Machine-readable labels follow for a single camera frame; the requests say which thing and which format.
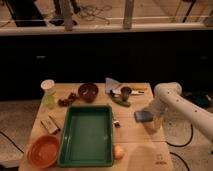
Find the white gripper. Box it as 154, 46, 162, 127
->
143, 98, 166, 131

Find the blue sponge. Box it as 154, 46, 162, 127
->
134, 111, 153, 122

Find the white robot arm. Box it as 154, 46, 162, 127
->
143, 82, 213, 143

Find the green plastic tray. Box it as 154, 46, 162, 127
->
57, 105, 114, 168

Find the yellow pencil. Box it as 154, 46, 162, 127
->
131, 87, 147, 91

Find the small metal clip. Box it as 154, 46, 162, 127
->
112, 116, 120, 128

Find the dark brown cup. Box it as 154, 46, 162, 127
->
121, 87, 132, 101

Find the green cucumber toy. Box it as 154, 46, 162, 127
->
111, 97, 131, 107

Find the peach coloured fruit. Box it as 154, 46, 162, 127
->
114, 145, 125, 160

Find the white marker pen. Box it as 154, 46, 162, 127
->
112, 90, 145, 96

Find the light blue cloth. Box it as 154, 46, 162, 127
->
105, 78, 121, 94

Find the dark red bowl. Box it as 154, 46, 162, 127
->
78, 83, 99, 103

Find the black marker pen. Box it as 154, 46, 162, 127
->
49, 116, 61, 132

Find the small cardboard box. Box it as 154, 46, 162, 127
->
41, 120, 58, 134

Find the green translucent cup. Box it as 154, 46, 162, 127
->
42, 93, 56, 109

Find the white paper cup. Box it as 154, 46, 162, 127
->
41, 79, 55, 94

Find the orange plastic bowl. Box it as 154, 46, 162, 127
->
27, 135, 60, 169

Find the black power cable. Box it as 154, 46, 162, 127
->
165, 121, 195, 148

